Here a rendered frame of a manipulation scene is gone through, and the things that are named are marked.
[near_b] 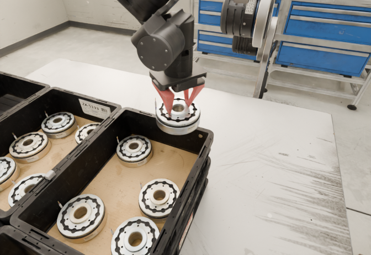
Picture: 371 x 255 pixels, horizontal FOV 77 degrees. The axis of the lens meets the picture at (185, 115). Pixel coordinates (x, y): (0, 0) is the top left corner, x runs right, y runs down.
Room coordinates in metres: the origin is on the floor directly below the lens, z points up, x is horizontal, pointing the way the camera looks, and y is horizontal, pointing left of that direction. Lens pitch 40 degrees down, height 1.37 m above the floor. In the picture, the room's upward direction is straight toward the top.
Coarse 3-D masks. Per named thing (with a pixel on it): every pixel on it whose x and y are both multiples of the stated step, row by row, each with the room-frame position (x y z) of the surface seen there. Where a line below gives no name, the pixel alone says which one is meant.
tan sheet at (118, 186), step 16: (160, 144) 0.51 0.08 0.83; (112, 160) 0.44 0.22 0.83; (160, 160) 0.44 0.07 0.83; (176, 160) 0.44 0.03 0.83; (192, 160) 0.44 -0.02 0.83; (96, 176) 0.39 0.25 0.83; (112, 176) 0.39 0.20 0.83; (128, 176) 0.39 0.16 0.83; (144, 176) 0.39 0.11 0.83; (160, 176) 0.39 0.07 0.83; (176, 176) 0.39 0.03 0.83; (96, 192) 0.34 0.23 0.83; (112, 192) 0.34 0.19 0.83; (128, 192) 0.34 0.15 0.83; (112, 208) 0.29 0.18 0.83; (128, 208) 0.29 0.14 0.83; (112, 224) 0.25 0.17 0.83; (160, 224) 0.25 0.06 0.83; (64, 240) 0.22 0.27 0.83; (96, 240) 0.22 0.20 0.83
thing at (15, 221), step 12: (132, 108) 0.57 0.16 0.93; (204, 132) 0.46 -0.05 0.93; (84, 144) 0.41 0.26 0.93; (204, 144) 0.41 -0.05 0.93; (72, 156) 0.37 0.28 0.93; (204, 156) 0.38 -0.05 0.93; (60, 168) 0.34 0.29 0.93; (192, 168) 0.34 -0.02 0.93; (48, 180) 0.30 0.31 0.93; (192, 180) 0.30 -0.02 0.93; (36, 192) 0.28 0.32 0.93; (180, 192) 0.28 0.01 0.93; (24, 204) 0.25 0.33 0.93; (180, 204) 0.25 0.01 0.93; (12, 216) 0.22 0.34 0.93; (168, 216) 0.22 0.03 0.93; (24, 228) 0.20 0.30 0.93; (168, 228) 0.20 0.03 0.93; (48, 240) 0.18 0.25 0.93; (156, 240) 0.18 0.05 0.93; (60, 252) 0.16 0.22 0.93; (72, 252) 0.16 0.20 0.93; (156, 252) 0.16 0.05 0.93
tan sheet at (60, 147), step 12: (84, 120) 0.62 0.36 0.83; (72, 132) 0.56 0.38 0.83; (60, 144) 0.51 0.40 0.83; (72, 144) 0.51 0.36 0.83; (48, 156) 0.46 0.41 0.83; (60, 156) 0.46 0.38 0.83; (24, 168) 0.41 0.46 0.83; (36, 168) 0.41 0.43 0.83; (48, 168) 0.41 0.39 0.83; (0, 192) 0.34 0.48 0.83; (0, 204) 0.30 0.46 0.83
